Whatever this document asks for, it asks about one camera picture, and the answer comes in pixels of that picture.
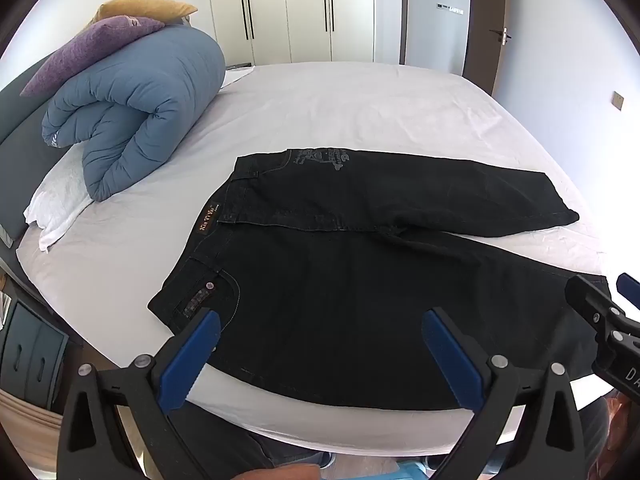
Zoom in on dark nightstand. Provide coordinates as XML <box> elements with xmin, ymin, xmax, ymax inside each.
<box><xmin>0</xmin><ymin>300</ymin><xmax>68</xmax><ymax>401</ymax></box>

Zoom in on rolled blue duvet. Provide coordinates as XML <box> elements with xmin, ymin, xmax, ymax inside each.
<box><xmin>41</xmin><ymin>25</ymin><xmax>227</xmax><ymax>202</ymax></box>

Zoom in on purple pillow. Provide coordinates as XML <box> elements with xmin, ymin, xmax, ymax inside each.
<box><xmin>20</xmin><ymin>16</ymin><xmax>166</xmax><ymax>97</ymax></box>

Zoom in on bed with white sheet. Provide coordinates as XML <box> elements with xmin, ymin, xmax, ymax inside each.
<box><xmin>15</xmin><ymin>61</ymin><xmax>608</xmax><ymax>453</ymax></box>

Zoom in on person's right hand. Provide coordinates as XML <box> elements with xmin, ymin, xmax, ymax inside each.
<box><xmin>606</xmin><ymin>394</ymin><xmax>640</xmax><ymax>461</ymax></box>

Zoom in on white pillow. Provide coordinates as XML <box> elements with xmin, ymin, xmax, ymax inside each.
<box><xmin>24</xmin><ymin>150</ymin><xmax>96</xmax><ymax>252</ymax></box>

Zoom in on cream wardrobe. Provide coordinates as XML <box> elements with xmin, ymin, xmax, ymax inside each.
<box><xmin>206</xmin><ymin>0</ymin><xmax>376</xmax><ymax>67</ymax></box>

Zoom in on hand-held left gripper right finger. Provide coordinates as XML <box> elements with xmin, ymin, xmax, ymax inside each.
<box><xmin>421</xmin><ymin>306</ymin><xmax>587</xmax><ymax>480</ymax></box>

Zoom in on black pants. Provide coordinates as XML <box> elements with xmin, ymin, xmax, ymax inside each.
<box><xmin>146</xmin><ymin>147</ymin><xmax>613</xmax><ymax>408</ymax></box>

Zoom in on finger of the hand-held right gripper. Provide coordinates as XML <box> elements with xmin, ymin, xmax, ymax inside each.
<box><xmin>616</xmin><ymin>272</ymin><xmax>640</xmax><ymax>311</ymax></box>
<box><xmin>565</xmin><ymin>274</ymin><xmax>626</xmax><ymax>332</ymax></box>

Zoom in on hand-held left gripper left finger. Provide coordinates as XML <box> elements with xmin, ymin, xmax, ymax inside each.
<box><xmin>56</xmin><ymin>307</ymin><xmax>222</xmax><ymax>480</ymax></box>

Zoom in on light blue plastic stool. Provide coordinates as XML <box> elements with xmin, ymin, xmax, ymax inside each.
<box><xmin>320</xmin><ymin>460</ymin><xmax>436</xmax><ymax>480</ymax></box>

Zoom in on mustard yellow pillow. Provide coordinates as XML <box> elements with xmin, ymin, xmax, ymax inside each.
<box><xmin>90</xmin><ymin>0</ymin><xmax>198</xmax><ymax>26</ymax></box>

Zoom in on person's grey trouser leg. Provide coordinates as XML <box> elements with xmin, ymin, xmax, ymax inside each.
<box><xmin>245</xmin><ymin>430</ymin><xmax>331</xmax><ymax>468</ymax></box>

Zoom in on dark brown door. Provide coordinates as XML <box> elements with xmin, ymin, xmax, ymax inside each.
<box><xmin>470</xmin><ymin>0</ymin><xmax>508</xmax><ymax>98</ymax></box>

